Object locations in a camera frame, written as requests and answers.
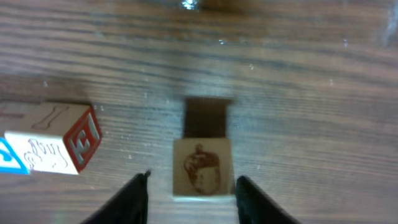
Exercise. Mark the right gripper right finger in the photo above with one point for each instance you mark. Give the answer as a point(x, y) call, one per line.
point(256, 207)

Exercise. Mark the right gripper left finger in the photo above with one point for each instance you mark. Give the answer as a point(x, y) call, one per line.
point(128, 206)

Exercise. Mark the wooden block red drawing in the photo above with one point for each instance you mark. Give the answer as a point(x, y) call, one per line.
point(202, 169)

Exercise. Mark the wooden block red edge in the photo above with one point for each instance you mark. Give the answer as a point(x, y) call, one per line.
point(51, 137)

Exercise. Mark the blue number five block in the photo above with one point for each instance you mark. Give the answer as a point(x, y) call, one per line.
point(10, 162)

